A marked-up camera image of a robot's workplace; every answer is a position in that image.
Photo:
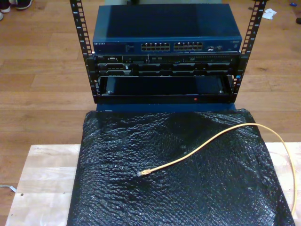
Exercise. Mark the black rack server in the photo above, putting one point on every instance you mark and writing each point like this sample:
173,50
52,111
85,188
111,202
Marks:
188,68

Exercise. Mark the black bubble mat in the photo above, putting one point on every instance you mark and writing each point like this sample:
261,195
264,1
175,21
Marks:
164,200

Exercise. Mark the crumpled white paper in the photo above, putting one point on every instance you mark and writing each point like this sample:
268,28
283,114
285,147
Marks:
269,14

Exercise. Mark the person's dark shoe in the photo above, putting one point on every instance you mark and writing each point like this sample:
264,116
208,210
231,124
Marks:
23,4

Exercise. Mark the small blue floor object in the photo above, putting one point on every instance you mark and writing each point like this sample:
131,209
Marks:
293,4

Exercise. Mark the blue network switch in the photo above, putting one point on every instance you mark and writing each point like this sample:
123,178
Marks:
164,23

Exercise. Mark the black perforated rack post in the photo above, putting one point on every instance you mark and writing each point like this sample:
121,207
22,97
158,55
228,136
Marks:
255,21
81,23

